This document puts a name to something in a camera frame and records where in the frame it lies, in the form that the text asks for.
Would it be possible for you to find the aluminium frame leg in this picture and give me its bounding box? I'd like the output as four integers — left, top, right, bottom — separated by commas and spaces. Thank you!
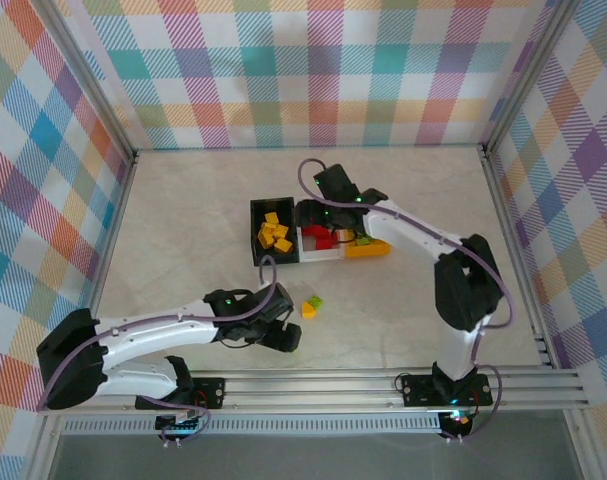
25, 414, 67, 480
564, 409, 602, 480

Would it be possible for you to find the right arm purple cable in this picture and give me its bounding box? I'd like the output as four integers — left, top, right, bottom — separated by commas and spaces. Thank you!
296, 158, 514, 445

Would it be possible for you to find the orange tagged controller board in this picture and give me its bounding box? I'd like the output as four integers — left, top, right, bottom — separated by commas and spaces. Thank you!
440, 409, 473, 427

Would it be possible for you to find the long slotted cable duct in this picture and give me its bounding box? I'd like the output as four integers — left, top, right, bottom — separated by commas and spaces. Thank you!
60, 417, 444, 436

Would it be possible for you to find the aluminium side rail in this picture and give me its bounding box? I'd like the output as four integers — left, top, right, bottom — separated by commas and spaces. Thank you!
479, 143, 559, 370
85, 149, 140, 321

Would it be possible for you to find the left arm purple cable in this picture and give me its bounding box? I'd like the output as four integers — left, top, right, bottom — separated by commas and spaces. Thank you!
38, 255, 280, 446

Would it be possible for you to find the aluminium base beam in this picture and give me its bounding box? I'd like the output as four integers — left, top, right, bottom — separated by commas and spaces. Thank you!
36, 372, 592, 417

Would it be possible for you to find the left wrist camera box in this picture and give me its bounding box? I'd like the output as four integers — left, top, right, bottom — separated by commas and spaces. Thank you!
255, 281, 295, 322

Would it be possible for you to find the aluminium frame post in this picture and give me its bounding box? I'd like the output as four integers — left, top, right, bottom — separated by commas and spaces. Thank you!
481, 0, 580, 157
41, 0, 138, 166

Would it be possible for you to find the black plastic bin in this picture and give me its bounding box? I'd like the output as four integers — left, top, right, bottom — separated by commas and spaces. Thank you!
249, 197, 303, 268

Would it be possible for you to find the white plastic bin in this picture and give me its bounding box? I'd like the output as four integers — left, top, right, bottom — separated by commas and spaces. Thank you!
295, 199, 348, 264

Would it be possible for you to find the green lit controller board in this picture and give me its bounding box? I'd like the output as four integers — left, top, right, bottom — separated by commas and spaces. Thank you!
155, 409, 204, 435

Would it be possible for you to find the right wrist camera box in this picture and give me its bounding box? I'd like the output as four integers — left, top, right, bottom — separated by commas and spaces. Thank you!
313, 163, 361, 203

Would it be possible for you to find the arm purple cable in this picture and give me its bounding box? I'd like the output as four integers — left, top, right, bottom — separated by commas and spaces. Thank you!
38, 255, 280, 446
296, 158, 514, 445

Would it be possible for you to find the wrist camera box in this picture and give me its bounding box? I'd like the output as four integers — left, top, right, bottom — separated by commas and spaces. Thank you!
255, 281, 295, 322
313, 163, 361, 203

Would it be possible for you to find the orange plastic bin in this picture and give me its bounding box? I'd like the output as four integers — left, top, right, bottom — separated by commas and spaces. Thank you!
341, 234, 393, 260

